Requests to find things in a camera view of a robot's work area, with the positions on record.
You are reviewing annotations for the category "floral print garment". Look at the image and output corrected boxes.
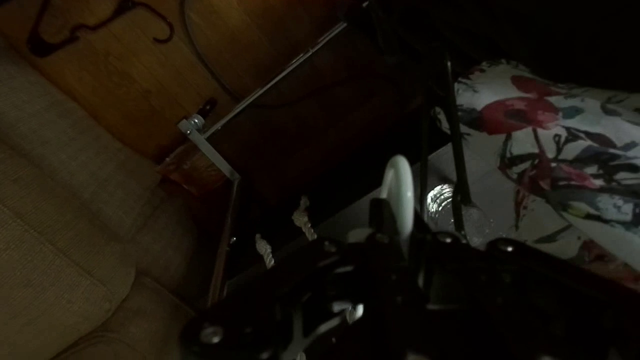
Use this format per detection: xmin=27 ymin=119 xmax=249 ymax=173
xmin=450 ymin=59 xmax=640 ymax=290

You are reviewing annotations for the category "metal garment rack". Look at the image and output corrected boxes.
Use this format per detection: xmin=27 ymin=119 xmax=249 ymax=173
xmin=176 ymin=19 xmax=355 ymax=311

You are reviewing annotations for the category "black clothes hanger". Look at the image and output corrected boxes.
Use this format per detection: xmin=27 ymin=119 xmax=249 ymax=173
xmin=25 ymin=0 xmax=176 ymax=60

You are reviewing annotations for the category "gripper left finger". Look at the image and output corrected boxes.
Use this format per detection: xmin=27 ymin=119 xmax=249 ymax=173
xmin=179 ymin=197 xmax=404 ymax=360

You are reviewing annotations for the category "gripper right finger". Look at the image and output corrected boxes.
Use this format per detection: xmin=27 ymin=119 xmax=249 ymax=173
xmin=380 ymin=153 xmax=640 ymax=360

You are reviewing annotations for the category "thin black cord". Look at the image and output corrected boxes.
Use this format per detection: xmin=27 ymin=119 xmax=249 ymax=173
xmin=179 ymin=0 xmax=235 ymax=105

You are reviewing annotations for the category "brown fabric couch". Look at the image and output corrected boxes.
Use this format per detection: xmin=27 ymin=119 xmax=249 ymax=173
xmin=0 ymin=36 xmax=237 ymax=360

